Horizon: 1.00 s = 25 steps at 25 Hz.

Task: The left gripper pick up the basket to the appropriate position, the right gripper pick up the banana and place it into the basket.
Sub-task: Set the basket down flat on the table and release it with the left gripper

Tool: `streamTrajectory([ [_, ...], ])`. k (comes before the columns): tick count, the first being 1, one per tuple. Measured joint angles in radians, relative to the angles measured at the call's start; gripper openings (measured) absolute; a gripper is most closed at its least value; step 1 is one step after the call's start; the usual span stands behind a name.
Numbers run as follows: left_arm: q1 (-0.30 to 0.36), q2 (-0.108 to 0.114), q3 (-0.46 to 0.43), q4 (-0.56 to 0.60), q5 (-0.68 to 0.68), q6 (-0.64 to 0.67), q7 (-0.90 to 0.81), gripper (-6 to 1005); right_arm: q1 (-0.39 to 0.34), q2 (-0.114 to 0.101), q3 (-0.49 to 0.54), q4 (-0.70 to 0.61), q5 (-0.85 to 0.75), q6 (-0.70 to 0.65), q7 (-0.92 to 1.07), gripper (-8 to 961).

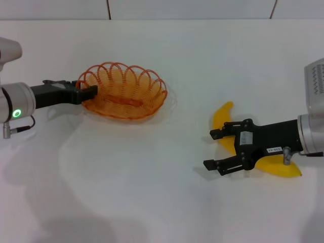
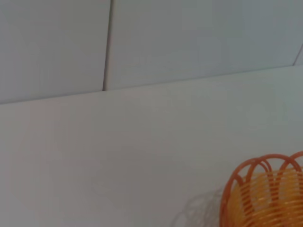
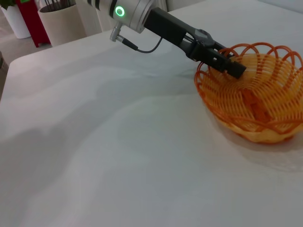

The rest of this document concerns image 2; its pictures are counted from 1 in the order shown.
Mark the orange plastic woven basket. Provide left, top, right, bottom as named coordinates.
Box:
left=219, top=151, right=303, bottom=227

